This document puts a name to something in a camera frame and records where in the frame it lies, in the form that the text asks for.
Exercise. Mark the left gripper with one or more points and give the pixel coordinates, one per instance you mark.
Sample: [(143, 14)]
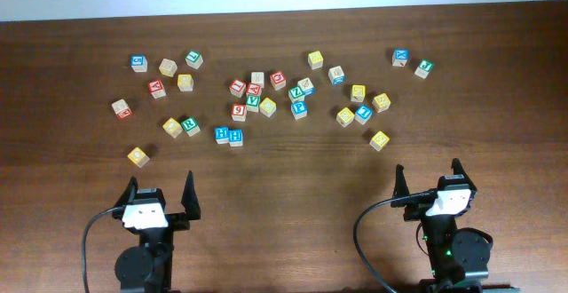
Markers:
[(179, 222)]

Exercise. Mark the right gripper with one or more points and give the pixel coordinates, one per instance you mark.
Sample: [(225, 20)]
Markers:
[(418, 204)]

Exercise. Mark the yellow S block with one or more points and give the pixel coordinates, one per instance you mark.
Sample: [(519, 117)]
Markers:
[(381, 102), (379, 141)]

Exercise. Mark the green R block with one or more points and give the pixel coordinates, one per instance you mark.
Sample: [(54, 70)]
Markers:
[(190, 126)]

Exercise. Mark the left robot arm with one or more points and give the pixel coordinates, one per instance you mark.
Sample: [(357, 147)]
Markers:
[(147, 267)]

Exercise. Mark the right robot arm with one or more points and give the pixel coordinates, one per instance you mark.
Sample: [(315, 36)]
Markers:
[(458, 256)]

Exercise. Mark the yellow O block lower left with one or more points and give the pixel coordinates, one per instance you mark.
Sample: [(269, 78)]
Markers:
[(138, 157)]

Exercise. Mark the yellow o block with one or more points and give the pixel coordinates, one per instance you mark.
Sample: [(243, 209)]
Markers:
[(138, 157), (172, 127)]

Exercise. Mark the blue H block left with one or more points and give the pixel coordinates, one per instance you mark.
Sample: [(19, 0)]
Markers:
[(221, 135)]

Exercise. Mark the blue h block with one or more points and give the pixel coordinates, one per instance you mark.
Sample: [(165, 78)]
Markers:
[(235, 138), (221, 135)]

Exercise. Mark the blue J block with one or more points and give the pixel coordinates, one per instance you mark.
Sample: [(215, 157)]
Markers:
[(363, 114)]

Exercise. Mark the blue H block right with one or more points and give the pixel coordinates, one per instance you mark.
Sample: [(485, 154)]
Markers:
[(235, 138)]

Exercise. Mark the wooden block red side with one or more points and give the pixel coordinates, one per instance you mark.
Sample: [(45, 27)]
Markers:
[(121, 108)]

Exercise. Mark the green J block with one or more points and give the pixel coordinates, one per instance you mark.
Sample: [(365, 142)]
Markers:
[(424, 68)]

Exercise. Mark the yellow block right upper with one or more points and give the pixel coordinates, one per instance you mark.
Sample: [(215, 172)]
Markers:
[(358, 93)]

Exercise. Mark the red Y block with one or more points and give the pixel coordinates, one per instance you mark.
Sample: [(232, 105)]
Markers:
[(156, 89)]

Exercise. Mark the yellow block upper left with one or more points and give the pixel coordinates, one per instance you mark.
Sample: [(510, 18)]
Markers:
[(185, 82)]

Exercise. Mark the red 9 block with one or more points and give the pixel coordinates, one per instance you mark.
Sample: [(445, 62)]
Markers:
[(239, 112)]

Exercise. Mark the blue X block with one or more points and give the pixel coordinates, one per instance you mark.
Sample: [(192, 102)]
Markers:
[(400, 57)]

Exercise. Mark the plain wooden block upper left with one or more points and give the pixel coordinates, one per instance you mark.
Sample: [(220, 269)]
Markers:
[(168, 67)]

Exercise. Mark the green V block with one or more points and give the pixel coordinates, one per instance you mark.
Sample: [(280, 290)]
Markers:
[(252, 103)]

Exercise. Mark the red I block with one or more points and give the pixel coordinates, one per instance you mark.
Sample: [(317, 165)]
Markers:
[(237, 88)]

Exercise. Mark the blue number block far left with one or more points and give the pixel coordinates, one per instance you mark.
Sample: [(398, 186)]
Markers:
[(138, 63)]

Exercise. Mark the wooden block blue bottom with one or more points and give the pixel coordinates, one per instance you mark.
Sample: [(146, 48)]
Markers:
[(336, 75)]

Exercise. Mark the yellow C block centre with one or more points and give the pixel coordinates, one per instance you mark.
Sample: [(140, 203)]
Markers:
[(267, 107)]

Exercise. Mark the green L block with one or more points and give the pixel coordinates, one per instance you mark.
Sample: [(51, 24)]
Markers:
[(194, 59)]

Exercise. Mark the red A block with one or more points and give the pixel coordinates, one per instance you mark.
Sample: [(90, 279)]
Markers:
[(254, 89)]

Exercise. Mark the blue P block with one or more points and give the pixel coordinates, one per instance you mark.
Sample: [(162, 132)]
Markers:
[(299, 109)]

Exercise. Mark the wooden block blue side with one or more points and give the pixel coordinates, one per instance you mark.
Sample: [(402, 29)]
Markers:
[(306, 86)]

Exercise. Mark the plain I wooden block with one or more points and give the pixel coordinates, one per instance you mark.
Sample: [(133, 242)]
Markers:
[(257, 78)]

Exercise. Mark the green Z block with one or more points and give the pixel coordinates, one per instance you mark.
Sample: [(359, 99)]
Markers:
[(296, 94)]

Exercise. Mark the yellow block top centre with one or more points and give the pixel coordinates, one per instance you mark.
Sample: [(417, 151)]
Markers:
[(315, 60)]

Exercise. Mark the red Q block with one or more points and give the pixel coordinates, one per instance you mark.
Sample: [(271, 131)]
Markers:
[(278, 80)]

